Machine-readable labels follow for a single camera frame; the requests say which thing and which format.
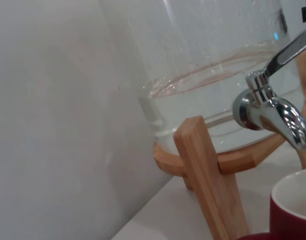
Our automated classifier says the chrome faucet tap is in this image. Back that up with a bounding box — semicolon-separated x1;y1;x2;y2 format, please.
232;26;306;151

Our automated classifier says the red ceramic cup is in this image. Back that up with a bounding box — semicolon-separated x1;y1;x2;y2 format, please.
232;167;306;240

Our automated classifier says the wooden dispenser stand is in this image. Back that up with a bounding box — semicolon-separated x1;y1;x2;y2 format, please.
152;47;306;240

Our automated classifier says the glass water dispenser jar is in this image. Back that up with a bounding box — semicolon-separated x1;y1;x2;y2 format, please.
100;0;306;154

